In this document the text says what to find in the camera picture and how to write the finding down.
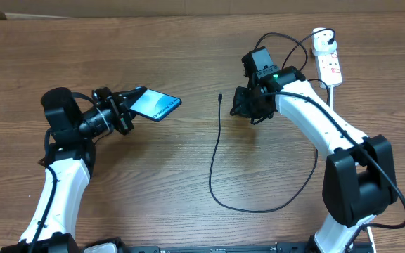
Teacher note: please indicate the white charger plug adapter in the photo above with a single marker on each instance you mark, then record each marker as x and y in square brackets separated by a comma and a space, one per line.
[323, 41]

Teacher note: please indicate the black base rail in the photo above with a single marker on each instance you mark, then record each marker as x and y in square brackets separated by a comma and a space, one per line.
[117, 245]

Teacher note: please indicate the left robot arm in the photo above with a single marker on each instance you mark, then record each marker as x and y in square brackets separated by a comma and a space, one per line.
[76, 122]

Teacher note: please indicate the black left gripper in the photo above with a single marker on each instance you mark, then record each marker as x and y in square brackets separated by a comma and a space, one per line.
[119, 102]

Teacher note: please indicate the white power strip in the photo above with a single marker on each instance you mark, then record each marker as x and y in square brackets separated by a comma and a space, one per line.
[328, 67]

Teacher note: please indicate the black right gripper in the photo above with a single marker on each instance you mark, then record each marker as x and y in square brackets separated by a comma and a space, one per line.
[242, 109]

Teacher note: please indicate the blue Samsung Galaxy smartphone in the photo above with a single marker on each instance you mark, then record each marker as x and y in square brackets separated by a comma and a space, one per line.
[154, 105]

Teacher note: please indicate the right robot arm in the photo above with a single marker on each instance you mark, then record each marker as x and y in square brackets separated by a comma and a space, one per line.
[359, 181]

